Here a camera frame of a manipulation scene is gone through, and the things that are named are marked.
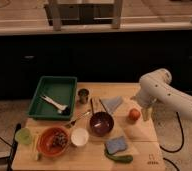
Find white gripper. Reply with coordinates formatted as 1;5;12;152
132;89;156;121

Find red apple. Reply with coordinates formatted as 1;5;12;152
128;108;141;121

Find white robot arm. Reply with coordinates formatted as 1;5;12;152
134;68;192;121

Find small metal cup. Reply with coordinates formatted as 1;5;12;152
78;88;89;104

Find green plastic cup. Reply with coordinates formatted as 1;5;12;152
15;128;32;145

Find blue folded cloth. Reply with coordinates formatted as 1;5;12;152
101;96;123;114

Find blue sponge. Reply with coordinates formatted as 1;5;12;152
105;136;128;154

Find purple bowl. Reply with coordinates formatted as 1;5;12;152
89;112;114;137

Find wooden chopsticks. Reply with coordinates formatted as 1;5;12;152
90;97;105;114

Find green cucumber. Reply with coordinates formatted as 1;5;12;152
104;149;133;163

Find metal spoon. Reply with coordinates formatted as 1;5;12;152
65;110;91;128

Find green plastic tray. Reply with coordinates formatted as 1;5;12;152
28;76;77;121

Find orange bowl with food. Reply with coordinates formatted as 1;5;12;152
37;127;70;157

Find yellow green vegetable piece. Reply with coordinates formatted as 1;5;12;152
33;134;40;161

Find black cable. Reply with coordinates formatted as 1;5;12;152
159;111;187;171

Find wooden chair frame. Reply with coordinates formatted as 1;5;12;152
44;0;123;31

